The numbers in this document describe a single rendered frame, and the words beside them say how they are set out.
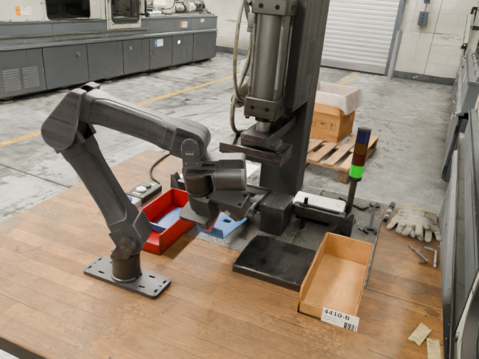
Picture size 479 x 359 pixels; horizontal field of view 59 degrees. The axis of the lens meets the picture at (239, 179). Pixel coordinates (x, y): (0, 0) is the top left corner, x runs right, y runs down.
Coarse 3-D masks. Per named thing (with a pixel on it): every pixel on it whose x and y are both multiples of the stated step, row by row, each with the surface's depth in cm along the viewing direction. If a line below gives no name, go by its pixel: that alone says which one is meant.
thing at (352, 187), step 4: (360, 128) 117; (364, 128) 117; (368, 128) 117; (348, 176) 125; (352, 180) 123; (356, 180) 123; (360, 180) 123; (352, 184) 125; (356, 184) 125; (352, 188) 125; (352, 192) 125; (348, 196) 127; (352, 196) 126; (348, 200) 127; (352, 200) 127; (348, 204) 127; (352, 204) 127; (348, 208) 128; (348, 212) 128
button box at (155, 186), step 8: (160, 160) 162; (152, 168) 154; (152, 176) 147; (152, 184) 136; (128, 192) 130; (136, 192) 130; (144, 192) 130; (152, 192) 131; (160, 192) 137; (144, 200) 128
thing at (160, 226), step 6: (174, 210) 126; (180, 210) 126; (168, 216) 122; (174, 216) 123; (150, 222) 114; (156, 222) 119; (162, 222) 119; (168, 222) 119; (156, 228) 114; (162, 228) 113
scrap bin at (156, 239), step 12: (168, 192) 126; (180, 192) 127; (156, 204) 121; (168, 204) 128; (180, 204) 129; (156, 216) 123; (168, 228) 107; (180, 228) 113; (156, 240) 111; (168, 240) 108; (156, 252) 106
